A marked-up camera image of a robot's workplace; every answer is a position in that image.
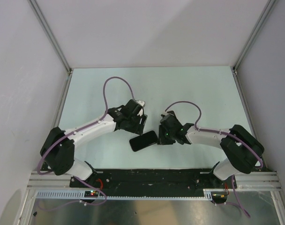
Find small black phone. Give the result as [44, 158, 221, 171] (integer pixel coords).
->
[129, 131, 158, 152]

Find black phone case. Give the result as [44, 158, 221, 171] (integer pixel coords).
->
[129, 130, 158, 153]

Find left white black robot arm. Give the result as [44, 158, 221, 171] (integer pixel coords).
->
[40, 99, 147, 187]

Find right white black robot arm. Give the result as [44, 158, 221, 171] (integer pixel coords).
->
[158, 111, 264, 188]

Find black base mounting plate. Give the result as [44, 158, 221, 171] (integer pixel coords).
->
[69, 169, 237, 198]

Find right controller board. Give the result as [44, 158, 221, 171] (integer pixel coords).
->
[211, 192, 229, 204]

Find controller board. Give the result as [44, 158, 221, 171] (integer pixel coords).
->
[211, 192, 229, 204]
[84, 190, 99, 198]

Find left controller board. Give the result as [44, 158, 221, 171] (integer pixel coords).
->
[84, 190, 99, 198]

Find grey slotted cable duct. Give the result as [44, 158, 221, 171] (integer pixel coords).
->
[36, 188, 213, 201]

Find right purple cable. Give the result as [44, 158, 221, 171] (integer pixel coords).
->
[161, 101, 265, 218]

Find aluminium front frame rail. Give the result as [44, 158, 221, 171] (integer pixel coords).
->
[27, 172, 282, 191]

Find left aluminium corner post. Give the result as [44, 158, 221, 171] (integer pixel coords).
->
[27, 0, 72, 74]

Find aluminium corner post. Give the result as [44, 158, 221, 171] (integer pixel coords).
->
[27, 0, 72, 74]
[232, 0, 278, 73]

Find right aluminium corner post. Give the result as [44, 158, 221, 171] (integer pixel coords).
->
[232, 0, 278, 73]

